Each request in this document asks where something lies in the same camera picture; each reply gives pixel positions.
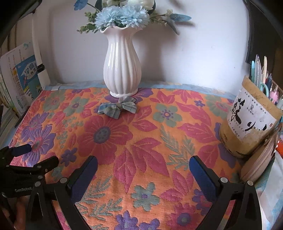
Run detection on white tissue packet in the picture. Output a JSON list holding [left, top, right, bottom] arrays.
[[255, 152, 283, 229]]

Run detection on blue cover book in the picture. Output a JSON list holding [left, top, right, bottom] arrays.
[[16, 55, 42, 105]]

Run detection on white desk lamp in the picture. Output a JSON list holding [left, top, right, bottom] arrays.
[[32, 13, 51, 89]]

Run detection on white ribbed ceramic vase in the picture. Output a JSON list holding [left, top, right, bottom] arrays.
[[101, 26, 142, 98]]

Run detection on floral orange table mat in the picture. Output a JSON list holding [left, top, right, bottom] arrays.
[[10, 88, 241, 229]]

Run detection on bamboo pen holder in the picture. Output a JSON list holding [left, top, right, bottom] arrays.
[[219, 76, 282, 158]]

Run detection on plaid blue bow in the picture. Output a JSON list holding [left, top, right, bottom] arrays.
[[97, 96, 137, 119]]

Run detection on pens in holder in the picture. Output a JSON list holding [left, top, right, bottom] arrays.
[[249, 54, 282, 110]]

